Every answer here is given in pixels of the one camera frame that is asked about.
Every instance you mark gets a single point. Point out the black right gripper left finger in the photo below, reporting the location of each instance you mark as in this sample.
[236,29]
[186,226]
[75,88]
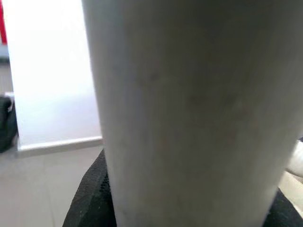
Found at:
[92,203]

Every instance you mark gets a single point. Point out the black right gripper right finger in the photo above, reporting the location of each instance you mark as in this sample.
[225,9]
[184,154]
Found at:
[286,215]

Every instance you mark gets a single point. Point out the white plastic table leg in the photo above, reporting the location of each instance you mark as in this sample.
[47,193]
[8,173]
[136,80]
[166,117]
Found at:
[189,106]

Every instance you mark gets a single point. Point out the black rounded object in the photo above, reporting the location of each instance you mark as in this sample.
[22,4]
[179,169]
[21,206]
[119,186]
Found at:
[8,127]

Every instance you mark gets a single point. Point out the red strip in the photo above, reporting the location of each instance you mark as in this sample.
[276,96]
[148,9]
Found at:
[2,23]

